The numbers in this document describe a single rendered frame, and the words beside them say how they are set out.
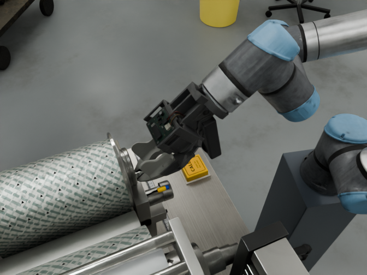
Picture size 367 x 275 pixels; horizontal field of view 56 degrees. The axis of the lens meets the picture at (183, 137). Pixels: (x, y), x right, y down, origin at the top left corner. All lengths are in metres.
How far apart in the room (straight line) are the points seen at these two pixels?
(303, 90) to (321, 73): 2.39
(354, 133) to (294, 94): 0.38
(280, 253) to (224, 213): 0.63
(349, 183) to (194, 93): 0.49
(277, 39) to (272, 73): 0.05
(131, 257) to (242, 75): 0.32
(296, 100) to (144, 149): 0.28
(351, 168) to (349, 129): 0.12
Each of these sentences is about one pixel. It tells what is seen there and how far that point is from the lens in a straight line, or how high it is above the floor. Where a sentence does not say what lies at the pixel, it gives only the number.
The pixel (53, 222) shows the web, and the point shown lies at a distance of 0.63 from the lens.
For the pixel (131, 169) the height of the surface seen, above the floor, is 1.28.
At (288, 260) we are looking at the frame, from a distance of 0.39.
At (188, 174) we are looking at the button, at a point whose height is 0.92.
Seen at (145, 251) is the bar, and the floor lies 1.45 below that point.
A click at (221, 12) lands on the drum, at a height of 0.15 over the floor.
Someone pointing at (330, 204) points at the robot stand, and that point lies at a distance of 1.11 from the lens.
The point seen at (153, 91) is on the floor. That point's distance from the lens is 2.65.
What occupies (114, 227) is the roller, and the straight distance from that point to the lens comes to 0.63.
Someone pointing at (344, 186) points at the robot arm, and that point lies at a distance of 0.91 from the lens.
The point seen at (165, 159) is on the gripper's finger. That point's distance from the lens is 0.62.
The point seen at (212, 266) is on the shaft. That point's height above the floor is 1.35.
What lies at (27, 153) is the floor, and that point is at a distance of 2.46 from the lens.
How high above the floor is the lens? 1.79
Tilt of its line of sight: 50 degrees down
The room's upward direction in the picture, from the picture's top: straight up
